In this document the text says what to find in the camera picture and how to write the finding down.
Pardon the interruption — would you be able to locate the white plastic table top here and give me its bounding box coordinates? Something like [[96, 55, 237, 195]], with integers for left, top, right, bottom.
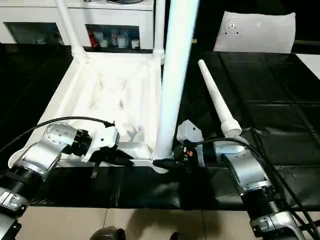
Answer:
[[7, 51, 176, 175]]

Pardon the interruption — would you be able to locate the white plastic table leg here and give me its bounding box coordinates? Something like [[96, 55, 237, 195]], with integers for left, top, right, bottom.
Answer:
[[197, 59, 243, 138], [152, 0, 201, 161], [152, 0, 166, 62], [55, 0, 88, 63]]

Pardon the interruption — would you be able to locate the black work mat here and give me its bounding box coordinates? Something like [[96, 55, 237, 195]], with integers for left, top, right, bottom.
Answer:
[[0, 42, 320, 212]]

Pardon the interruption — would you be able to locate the black box with gold label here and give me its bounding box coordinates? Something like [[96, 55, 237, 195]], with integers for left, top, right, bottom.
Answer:
[[192, 0, 226, 52]]

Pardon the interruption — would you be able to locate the white flat board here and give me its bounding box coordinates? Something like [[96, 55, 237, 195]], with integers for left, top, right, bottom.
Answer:
[[296, 52, 320, 76]]

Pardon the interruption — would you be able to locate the grey helmet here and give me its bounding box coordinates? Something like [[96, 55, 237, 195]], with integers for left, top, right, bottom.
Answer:
[[107, 0, 151, 5]]

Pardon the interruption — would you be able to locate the white glass-door cabinet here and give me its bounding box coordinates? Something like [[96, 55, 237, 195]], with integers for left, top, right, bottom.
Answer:
[[0, 0, 166, 51]]

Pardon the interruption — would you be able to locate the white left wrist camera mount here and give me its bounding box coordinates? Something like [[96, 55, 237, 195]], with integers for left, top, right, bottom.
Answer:
[[81, 124, 120, 163]]

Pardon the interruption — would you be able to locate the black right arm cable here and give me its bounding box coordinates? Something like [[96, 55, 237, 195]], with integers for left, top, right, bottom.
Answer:
[[193, 137, 315, 240]]

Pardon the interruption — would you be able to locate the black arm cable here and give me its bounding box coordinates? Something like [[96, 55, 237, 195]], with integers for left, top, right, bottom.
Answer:
[[0, 116, 116, 153], [193, 137, 315, 240]]

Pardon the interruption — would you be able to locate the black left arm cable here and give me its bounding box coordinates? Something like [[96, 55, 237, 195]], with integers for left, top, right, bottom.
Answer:
[[0, 116, 116, 153]]

